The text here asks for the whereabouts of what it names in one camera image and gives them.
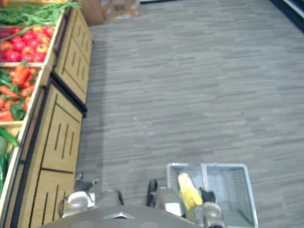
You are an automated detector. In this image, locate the green cucumber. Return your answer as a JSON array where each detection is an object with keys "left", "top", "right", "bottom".
[{"left": 0, "top": 128, "right": 20, "bottom": 147}]

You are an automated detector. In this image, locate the wooden produce display stand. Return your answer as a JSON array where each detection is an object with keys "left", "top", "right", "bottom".
[
  {"left": 0, "top": 63, "right": 84, "bottom": 228},
  {"left": 0, "top": 0, "right": 94, "bottom": 113}
]

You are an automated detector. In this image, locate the brown cardboard box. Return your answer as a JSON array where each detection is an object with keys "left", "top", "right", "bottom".
[{"left": 79, "top": 0, "right": 105, "bottom": 26}]

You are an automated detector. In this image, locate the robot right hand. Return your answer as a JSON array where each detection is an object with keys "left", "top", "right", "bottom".
[{"left": 199, "top": 187, "right": 217, "bottom": 203}]

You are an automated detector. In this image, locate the printed cardboard box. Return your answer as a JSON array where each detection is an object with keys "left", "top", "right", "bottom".
[{"left": 102, "top": 0, "right": 141, "bottom": 20}]

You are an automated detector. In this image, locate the orange yellow tomato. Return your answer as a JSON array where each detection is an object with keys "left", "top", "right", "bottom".
[{"left": 35, "top": 43, "right": 49, "bottom": 54}]

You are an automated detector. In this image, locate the red tomato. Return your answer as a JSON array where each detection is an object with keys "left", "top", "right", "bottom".
[
  {"left": 32, "top": 53, "right": 46, "bottom": 63},
  {"left": 22, "top": 31, "right": 36, "bottom": 42},
  {"left": 4, "top": 50, "right": 22, "bottom": 62},
  {"left": 13, "top": 40, "right": 26, "bottom": 52},
  {"left": 43, "top": 26, "right": 55, "bottom": 38}
]

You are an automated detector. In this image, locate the large orange carrot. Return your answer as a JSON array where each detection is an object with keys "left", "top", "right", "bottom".
[{"left": 12, "top": 62, "right": 31, "bottom": 86}]

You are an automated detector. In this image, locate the yellow corn cob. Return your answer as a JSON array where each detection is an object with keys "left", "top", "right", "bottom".
[{"left": 177, "top": 172, "right": 204, "bottom": 211}]

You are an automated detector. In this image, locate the grey wire shopping basket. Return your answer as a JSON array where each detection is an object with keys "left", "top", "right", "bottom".
[{"left": 166, "top": 162, "right": 259, "bottom": 228}]

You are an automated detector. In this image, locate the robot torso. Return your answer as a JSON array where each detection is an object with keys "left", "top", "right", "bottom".
[{"left": 38, "top": 206, "right": 199, "bottom": 228}]

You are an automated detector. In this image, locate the small orange carrot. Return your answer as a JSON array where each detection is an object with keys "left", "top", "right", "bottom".
[
  {"left": 0, "top": 85, "right": 19, "bottom": 98},
  {"left": 22, "top": 96, "right": 32, "bottom": 110}
]

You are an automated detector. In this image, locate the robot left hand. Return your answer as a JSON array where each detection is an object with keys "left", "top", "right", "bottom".
[{"left": 74, "top": 171, "right": 99, "bottom": 192}]

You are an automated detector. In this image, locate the green long beans bunch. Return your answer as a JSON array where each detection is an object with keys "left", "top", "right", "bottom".
[{"left": 0, "top": 1, "right": 82, "bottom": 27}]

